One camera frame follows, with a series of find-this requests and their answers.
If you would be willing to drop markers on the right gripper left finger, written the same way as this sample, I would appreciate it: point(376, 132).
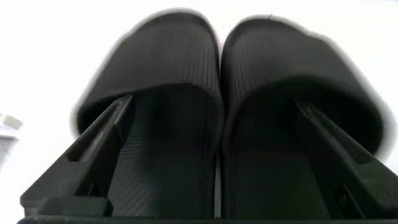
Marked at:
point(62, 174)

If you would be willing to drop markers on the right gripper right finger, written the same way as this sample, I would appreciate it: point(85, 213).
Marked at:
point(367, 183)

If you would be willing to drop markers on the black ribbed slipper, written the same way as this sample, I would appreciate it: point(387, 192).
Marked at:
point(168, 93)
point(280, 93)

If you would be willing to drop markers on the white furniture piece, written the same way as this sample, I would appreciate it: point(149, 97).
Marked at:
point(8, 130)

